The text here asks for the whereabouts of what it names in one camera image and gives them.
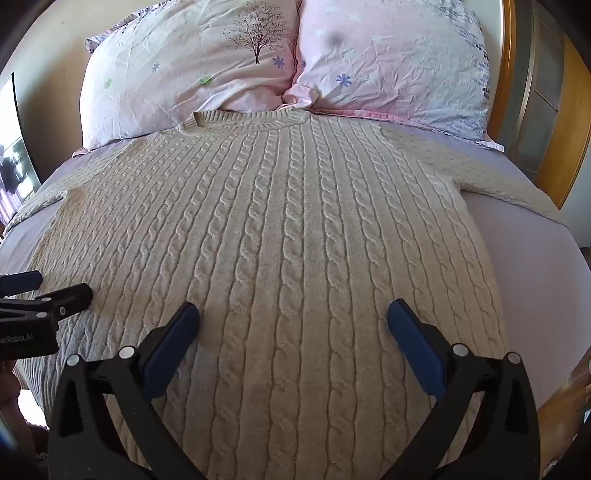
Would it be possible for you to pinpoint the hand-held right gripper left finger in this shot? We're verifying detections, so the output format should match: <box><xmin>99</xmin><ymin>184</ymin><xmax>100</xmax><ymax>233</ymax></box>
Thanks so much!
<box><xmin>48</xmin><ymin>302</ymin><xmax>206</xmax><ymax>480</ymax></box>

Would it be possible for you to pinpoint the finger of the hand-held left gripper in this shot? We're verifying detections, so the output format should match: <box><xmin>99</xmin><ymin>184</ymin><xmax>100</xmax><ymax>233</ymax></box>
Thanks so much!
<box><xmin>0</xmin><ymin>270</ymin><xmax>44</xmax><ymax>296</ymax></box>
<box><xmin>0</xmin><ymin>283</ymin><xmax>94</xmax><ymax>328</ymax></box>

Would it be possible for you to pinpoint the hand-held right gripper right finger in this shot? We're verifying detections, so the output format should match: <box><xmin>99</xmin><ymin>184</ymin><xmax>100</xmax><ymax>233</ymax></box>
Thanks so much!
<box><xmin>387</xmin><ymin>299</ymin><xmax>542</xmax><ymax>480</ymax></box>

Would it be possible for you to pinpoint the cream cable-knit sweater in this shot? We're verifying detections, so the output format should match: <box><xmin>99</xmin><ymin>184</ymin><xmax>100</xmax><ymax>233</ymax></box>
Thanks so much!
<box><xmin>4</xmin><ymin>109</ymin><xmax>563</xmax><ymax>480</ymax></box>

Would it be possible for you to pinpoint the lilac bed sheet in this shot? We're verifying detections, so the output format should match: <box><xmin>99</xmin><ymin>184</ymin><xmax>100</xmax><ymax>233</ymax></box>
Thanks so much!
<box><xmin>0</xmin><ymin>111</ymin><xmax>588</xmax><ymax>416</ymax></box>

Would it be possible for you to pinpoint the framed picture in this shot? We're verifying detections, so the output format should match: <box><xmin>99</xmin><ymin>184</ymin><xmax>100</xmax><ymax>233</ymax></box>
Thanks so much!
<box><xmin>0</xmin><ymin>73</ymin><xmax>41</xmax><ymax>222</ymax></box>

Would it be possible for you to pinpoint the pink tree-print pillow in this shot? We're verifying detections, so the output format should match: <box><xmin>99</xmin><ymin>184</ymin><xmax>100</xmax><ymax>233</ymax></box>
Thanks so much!
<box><xmin>79</xmin><ymin>0</ymin><xmax>302</xmax><ymax>150</ymax></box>

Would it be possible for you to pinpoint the pink flower-print pillow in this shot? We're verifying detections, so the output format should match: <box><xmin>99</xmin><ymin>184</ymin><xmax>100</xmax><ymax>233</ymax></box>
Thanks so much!
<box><xmin>283</xmin><ymin>0</ymin><xmax>492</xmax><ymax>141</ymax></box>

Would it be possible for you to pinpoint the wooden headboard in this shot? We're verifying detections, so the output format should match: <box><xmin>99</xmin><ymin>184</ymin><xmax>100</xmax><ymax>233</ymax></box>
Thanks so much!
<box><xmin>488</xmin><ymin>0</ymin><xmax>519</xmax><ymax>141</ymax></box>

